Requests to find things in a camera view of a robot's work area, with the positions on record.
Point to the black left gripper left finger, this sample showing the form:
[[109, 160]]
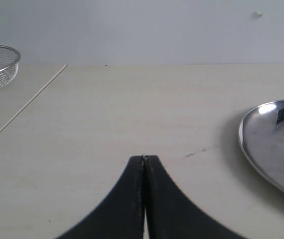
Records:
[[121, 214]]

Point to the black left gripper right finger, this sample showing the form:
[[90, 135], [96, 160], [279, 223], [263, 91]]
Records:
[[170, 214]]

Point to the round stainless steel plate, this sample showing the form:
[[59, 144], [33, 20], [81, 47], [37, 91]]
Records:
[[262, 141]]

